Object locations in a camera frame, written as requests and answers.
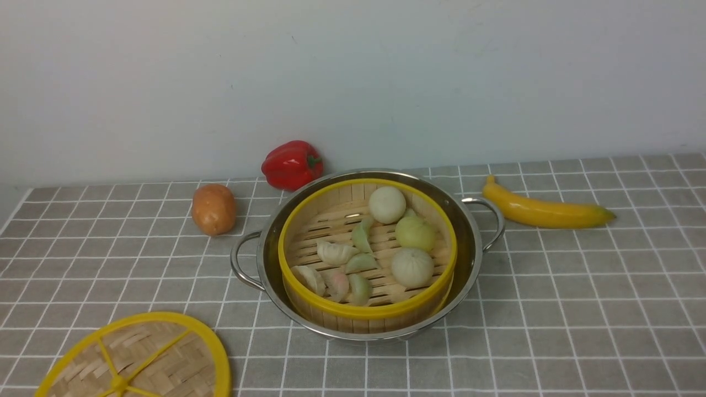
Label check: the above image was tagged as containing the yellow bamboo steamer basket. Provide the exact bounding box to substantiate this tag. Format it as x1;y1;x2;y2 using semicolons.
277;173;458;334

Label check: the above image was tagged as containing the yellow bamboo steamer lid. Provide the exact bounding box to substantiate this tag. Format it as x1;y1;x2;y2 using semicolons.
35;312;233;396

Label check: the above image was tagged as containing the stainless steel pot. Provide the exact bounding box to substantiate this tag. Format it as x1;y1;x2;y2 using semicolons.
230;169;505;344

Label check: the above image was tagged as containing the white round bun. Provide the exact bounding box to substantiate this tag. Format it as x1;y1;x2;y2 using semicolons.
368;186;407;224
391;247;435;288

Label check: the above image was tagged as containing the white dumpling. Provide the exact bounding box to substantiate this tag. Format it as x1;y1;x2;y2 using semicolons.
316;240;361;266
291;265;327;297

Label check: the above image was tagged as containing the yellowish round bun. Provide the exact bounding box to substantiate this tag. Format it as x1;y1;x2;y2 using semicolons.
395;216;437;252

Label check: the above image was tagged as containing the red bell pepper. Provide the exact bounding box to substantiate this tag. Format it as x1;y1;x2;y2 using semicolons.
261;140;324;191

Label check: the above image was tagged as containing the pink dumpling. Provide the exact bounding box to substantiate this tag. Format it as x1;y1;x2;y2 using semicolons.
323;268;350;303

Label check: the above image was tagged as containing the brown potato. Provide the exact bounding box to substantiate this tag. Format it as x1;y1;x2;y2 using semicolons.
191;184;237;237

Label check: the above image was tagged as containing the yellow banana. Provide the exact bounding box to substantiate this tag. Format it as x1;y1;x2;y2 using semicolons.
482;174;617;229

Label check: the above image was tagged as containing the grey checkered tablecloth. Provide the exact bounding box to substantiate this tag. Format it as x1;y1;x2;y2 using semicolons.
1;153;705;396

